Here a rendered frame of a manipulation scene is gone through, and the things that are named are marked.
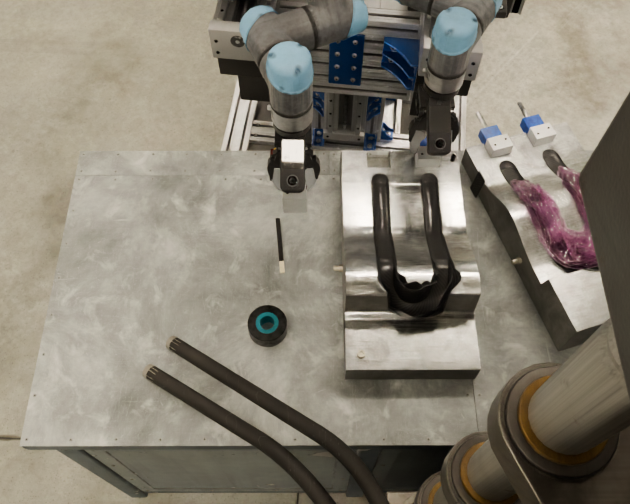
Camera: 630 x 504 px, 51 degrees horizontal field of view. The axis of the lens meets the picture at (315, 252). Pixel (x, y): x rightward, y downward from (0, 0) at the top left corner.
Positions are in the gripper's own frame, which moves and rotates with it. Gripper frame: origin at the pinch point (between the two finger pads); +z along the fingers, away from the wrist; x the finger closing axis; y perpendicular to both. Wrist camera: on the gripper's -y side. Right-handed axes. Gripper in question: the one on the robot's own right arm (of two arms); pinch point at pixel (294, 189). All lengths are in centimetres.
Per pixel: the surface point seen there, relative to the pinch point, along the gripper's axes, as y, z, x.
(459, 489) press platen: -64, -35, -21
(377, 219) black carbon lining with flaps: -3.1, 6.9, -17.5
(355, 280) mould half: -20.3, 1.3, -12.0
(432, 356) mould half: -33.1, 8.7, -26.9
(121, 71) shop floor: 123, 96, 77
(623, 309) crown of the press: -65, -88, -17
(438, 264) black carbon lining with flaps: -15.9, 3.2, -28.8
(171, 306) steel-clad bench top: -19.8, 14.8, 26.2
